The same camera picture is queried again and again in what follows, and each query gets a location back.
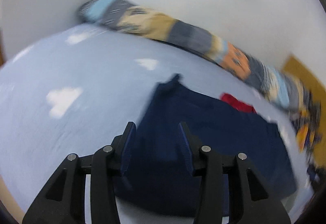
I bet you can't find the patchwork long bolster pillow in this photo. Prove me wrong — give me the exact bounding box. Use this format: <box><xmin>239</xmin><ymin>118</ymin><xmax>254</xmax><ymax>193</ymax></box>
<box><xmin>78</xmin><ymin>0</ymin><xmax>312</xmax><ymax>111</ymax></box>

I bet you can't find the navy blue work jacket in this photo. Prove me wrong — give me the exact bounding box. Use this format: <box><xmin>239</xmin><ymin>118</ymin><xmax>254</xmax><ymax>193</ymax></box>
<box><xmin>114</xmin><ymin>75</ymin><xmax>297</xmax><ymax>217</ymax></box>

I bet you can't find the light blue cloud bedsheet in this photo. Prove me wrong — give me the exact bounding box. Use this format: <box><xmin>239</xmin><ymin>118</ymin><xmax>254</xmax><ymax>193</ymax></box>
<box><xmin>1</xmin><ymin>24</ymin><xmax>313</xmax><ymax>221</ymax></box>

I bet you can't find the yellow pink floral garment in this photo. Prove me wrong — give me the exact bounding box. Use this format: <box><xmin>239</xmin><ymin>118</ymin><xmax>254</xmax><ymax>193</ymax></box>
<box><xmin>293</xmin><ymin>110</ymin><xmax>318</xmax><ymax>152</ymax></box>

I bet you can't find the wooden headboard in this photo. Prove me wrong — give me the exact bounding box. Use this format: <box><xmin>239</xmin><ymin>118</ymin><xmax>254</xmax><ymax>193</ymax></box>
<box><xmin>281</xmin><ymin>54</ymin><xmax>326</xmax><ymax>123</ymax></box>

